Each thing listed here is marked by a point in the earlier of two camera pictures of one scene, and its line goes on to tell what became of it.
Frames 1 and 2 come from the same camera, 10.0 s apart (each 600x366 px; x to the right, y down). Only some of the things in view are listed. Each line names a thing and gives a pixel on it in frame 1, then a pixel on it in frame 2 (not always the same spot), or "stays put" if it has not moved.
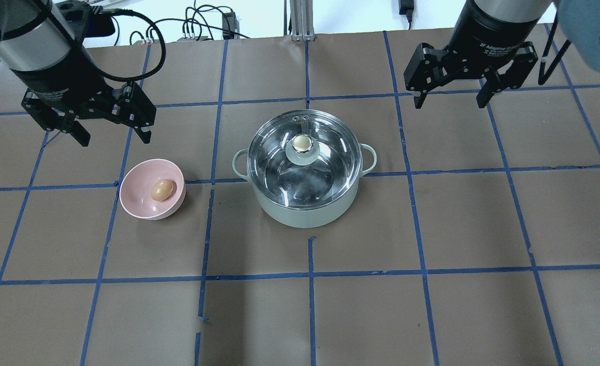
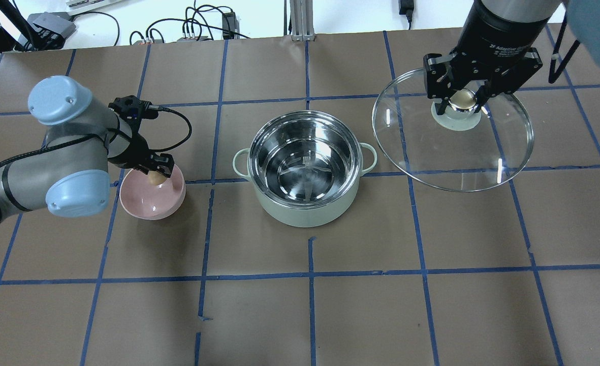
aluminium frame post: x=302 y=20 stays put
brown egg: x=162 y=189 to x=156 y=178
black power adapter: x=230 y=26 stays put
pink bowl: x=135 y=194 stays put
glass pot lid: x=305 y=159 to x=458 y=149
